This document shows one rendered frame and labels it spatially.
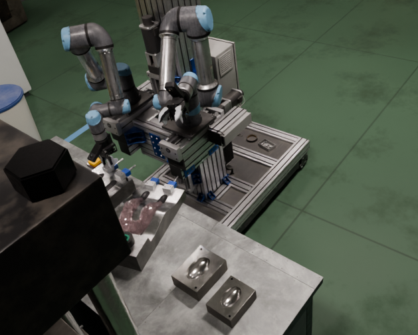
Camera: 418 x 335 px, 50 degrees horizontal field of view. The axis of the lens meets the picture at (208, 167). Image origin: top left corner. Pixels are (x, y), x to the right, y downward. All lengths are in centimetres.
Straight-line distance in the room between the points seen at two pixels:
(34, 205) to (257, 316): 134
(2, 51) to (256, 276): 404
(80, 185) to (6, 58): 468
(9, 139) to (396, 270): 259
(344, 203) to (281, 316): 166
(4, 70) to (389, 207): 408
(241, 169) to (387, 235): 112
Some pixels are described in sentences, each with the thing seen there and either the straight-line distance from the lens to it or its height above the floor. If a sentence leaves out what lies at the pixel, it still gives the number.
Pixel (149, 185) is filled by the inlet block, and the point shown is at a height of 88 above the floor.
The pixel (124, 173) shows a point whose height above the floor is 92.
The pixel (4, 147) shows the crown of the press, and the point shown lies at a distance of 89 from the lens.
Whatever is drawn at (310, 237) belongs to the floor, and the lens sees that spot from 319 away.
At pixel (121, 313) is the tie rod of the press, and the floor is 163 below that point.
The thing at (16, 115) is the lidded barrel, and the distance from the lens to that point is 430.
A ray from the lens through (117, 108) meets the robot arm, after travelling 243.
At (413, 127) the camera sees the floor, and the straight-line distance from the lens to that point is 419.
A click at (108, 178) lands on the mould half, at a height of 89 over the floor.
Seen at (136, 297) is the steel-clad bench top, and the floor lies 80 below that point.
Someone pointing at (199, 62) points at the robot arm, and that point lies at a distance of 225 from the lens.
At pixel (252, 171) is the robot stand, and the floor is 21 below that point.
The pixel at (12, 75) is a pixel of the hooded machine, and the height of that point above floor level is 32.
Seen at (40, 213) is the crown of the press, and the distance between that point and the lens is 71.
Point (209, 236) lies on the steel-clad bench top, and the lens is 219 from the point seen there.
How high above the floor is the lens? 245
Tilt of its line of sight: 41 degrees down
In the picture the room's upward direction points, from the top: 10 degrees counter-clockwise
